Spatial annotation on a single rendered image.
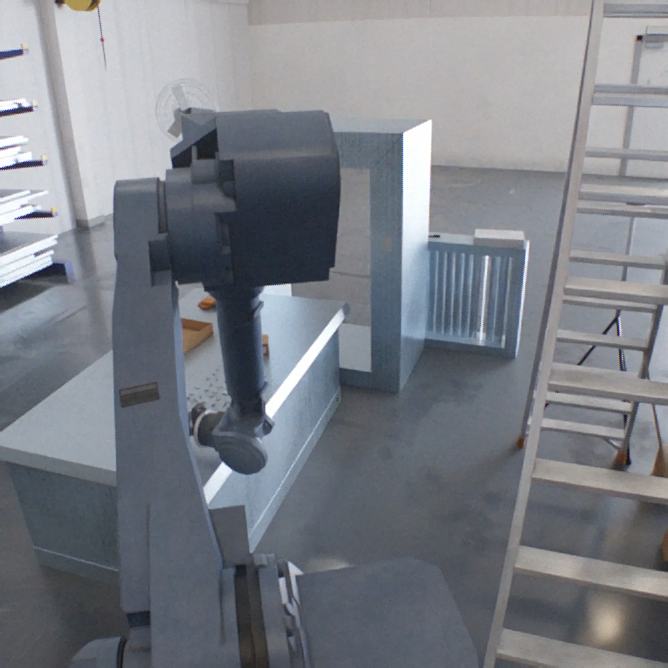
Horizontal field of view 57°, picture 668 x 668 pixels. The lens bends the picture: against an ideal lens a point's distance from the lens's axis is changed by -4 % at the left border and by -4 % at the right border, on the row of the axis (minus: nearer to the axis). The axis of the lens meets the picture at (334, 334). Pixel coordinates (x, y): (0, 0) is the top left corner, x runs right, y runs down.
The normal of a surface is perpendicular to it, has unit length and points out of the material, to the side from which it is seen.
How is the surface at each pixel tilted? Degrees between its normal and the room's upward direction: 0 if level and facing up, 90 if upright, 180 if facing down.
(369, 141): 90
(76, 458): 0
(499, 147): 90
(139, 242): 42
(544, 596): 0
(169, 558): 27
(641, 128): 90
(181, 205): 58
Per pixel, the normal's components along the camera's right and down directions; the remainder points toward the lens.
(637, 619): -0.03, -0.91
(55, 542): -0.30, 0.41
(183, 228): 0.17, 0.18
